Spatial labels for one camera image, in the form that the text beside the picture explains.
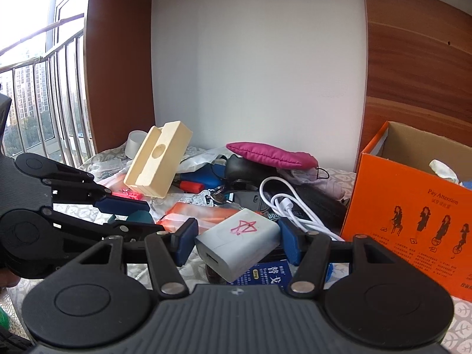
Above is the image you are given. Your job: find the cream foam packing block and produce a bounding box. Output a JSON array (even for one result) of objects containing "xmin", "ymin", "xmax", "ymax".
[{"xmin": 123, "ymin": 121, "xmax": 194, "ymax": 198}]

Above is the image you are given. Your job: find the black zip pouch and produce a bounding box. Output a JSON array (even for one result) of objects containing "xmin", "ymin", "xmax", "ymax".
[{"xmin": 295, "ymin": 184, "xmax": 348, "ymax": 230}]

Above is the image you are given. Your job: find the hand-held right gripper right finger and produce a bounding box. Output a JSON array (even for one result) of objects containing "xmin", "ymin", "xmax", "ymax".
[{"xmin": 278, "ymin": 217, "xmax": 425, "ymax": 297}]

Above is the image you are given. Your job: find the pink plastic clip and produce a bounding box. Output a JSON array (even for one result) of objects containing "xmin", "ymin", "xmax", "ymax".
[{"xmin": 112, "ymin": 189, "xmax": 144, "ymax": 201}]

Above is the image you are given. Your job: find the orange cardboard box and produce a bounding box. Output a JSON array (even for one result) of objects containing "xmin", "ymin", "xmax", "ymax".
[{"xmin": 340, "ymin": 121, "xmax": 472, "ymax": 301}]

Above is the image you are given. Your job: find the bunch of keys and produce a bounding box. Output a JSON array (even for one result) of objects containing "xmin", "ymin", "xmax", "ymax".
[{"xmin": 210, "ymin": 186, "xmax": 237, "ymax": 207}]

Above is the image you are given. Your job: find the silver ornate key tag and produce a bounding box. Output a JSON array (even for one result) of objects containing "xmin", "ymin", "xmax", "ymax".
[{"xmin": 192, "ymin": 190, "xmax": 212, "ymax": 207}]

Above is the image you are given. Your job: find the pink fabric pouch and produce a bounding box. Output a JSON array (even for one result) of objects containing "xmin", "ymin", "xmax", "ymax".
[{"xmin": 226, "ymin": 142, "xmax": 319, "ymax": 171}]

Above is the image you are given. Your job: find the striped grain wooden panel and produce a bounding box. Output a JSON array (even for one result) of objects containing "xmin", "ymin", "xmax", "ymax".
[{"xmin": 363, "ymin": 0, "xmax": 472, "ymax": 172}]

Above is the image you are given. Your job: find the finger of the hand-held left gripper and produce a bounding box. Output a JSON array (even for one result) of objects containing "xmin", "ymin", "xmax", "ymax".
[
  {"xmin": 44, "ymin": 208, "xmax": 130, "ymax": 255},
  {"xmin": 44, "ymin": 162, "xmax": 151, "ymax": 217}
]

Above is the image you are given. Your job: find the metal window railing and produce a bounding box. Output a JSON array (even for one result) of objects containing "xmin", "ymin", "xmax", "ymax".
[{"xmin": 0, "ymin": 13, "xmax": 93, "ymax": 170}]

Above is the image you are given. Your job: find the black mesh object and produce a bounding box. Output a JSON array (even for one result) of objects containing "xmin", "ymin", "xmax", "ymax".
[{"xmin": 0, "ymin": 94, "xmax": 12, "ymax": 149}]

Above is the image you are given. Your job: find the dark teal object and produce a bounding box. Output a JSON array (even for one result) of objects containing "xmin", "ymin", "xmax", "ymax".
[{"xmin": 127, "ymin": 209, "xmax": 153, "ymax": 226}]

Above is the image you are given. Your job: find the plain brown wooden panel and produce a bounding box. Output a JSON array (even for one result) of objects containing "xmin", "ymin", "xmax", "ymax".
[{"xmin": 85, "ymin": 0, "xmax": 155, "ymax": 153}]

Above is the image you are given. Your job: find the white plastic cup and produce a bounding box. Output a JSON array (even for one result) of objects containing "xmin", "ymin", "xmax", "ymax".
[{"xmin": 125, "ymin": 130, "xmax": 149, "ymax": 160}]

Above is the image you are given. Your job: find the clear bag with paper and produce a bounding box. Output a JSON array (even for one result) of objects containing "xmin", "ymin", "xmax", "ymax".
[{"xmin": 181, "ymin": 147, "xmax": 229, "ymax": 174}]

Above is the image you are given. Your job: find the white rubber glove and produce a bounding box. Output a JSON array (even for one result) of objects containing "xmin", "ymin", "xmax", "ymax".
[{"xmin": 429, "ymin": 159, "xmax": 460, "ymax": 186}]

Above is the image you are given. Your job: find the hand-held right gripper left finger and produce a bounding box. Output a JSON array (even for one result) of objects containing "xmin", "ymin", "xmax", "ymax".
[{"xmin": 55, "ymin": 217, "xmax": 198, "ymax": 299}]

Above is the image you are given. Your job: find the white charging cable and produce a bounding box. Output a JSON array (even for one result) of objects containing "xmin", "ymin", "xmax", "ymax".
[{"xmin": 259, "ymin": 177, "xmax": 345, "ymax": 237}]

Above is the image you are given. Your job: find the pale pink cloth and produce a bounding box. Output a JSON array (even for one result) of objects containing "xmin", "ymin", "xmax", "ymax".
[{"xmin": 278, "ymin": 166, "xmax": 345, "ymax": 200}]

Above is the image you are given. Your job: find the black phone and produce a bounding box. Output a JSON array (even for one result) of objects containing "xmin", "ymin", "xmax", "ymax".
[{"xmin": 227, "ymin": 190, "xmax": 266, "ymax": 214}]

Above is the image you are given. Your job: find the white power adapter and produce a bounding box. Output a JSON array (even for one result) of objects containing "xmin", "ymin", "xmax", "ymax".
[{"xmin": 194, "ymin": 208, "xmax": 281, "ymax": 283}]

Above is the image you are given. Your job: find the blue hard case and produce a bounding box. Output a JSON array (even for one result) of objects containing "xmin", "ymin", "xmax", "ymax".
[{"xmin": 176, "ymin": 163, "xmax": 227, "ymax": 189}]

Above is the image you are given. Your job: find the long orange packet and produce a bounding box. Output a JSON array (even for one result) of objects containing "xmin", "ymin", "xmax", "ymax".
[{"xmin": 157, "ymin": 202, "xmax": 245, "ymax": 234}]

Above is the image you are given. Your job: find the blue printed box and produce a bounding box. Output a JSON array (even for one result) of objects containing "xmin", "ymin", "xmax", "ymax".
[{"xmin": 236, "ymin": 262, "xmax": 334, "ymax": 287}]

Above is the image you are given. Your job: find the black computer mouse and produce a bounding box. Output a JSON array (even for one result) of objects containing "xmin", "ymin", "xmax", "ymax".
[{"xmin": 224, "ymin": 155, "xmax": 268, "ymax": 189}]

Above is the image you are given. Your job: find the clear packet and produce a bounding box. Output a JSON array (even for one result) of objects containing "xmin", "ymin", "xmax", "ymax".
[{"xmin": 90, "ymin": 160, "xmax": 130, "ymax": 182}]

